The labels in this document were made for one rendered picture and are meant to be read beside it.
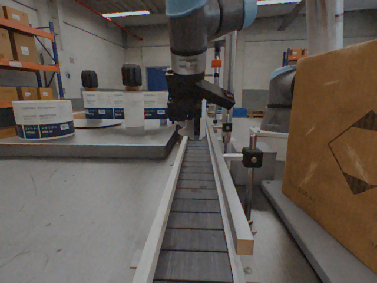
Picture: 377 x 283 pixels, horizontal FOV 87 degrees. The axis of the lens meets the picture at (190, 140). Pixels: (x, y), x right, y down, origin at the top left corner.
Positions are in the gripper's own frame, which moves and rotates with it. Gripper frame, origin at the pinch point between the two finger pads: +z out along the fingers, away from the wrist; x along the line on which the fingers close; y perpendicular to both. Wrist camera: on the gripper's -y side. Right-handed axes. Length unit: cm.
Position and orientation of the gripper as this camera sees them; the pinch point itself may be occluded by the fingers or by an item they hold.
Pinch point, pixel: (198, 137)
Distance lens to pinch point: 57.0
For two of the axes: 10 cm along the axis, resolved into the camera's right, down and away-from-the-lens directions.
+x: -0.4, 6.9, -7.2
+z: 0.2, 7.2, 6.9
